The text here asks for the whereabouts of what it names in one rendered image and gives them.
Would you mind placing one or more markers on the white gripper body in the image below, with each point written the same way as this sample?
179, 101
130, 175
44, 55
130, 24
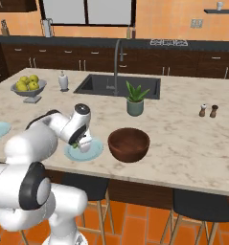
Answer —
85, 145

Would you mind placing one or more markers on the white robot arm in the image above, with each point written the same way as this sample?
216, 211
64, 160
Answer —
29, 145

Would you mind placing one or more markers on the green broccoli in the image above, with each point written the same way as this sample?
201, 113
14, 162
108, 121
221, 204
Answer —
75, 145

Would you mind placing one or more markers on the brown wooden bowl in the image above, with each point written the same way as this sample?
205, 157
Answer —
128, 145

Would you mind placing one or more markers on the grey fruit bowl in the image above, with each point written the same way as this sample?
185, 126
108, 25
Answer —
31, 93

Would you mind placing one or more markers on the light blue plate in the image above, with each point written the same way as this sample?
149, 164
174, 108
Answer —
1, 129
95, 150

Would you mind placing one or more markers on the green plant in grey pot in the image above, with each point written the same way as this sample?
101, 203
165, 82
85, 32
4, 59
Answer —
135, 103

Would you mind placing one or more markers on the white soap dispenser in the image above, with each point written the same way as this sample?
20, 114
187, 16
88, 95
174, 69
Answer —
63, 81

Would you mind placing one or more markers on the dark brown island front panel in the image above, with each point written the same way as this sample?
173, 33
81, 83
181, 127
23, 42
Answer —
138, 193

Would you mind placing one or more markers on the dark sink basin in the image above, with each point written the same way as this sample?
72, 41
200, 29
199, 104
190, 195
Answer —
135, 84

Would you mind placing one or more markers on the yellow-green apple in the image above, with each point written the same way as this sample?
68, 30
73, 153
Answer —
34, 78
24, 79
22, 86
33, 85

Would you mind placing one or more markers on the grey tap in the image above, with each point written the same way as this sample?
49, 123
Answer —
116, 63

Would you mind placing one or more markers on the dark brown cupboard run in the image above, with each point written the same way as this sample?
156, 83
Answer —
144, 62

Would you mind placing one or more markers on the pale bottle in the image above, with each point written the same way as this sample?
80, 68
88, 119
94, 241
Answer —
128, 33

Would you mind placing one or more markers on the white-topped salt shaker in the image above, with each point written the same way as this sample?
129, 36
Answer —
202, 110

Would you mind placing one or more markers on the dark bottle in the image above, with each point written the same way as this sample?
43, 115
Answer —
133, 33

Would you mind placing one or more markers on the grey jug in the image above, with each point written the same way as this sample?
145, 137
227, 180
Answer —
47, 28

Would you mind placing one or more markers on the dark brown pepper shaker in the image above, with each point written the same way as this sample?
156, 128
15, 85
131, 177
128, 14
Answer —
213, 111

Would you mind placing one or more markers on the hob with white grates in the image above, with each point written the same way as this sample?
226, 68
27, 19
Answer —
168, 42

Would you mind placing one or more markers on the knife block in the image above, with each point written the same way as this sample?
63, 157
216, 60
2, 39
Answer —
4, 28

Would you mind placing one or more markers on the white cup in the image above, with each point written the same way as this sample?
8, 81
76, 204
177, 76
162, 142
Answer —
219, 5

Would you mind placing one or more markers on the window with dark frame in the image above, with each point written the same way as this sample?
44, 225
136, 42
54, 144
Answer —
87, 12

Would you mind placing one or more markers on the dark brown wall cupboard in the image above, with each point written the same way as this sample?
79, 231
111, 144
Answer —
13, 5

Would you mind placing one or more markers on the grey wall socket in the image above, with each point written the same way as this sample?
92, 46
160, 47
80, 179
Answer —
196, 23

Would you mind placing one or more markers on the dark wall shelf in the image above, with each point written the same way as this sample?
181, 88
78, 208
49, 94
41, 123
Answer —
220, 11

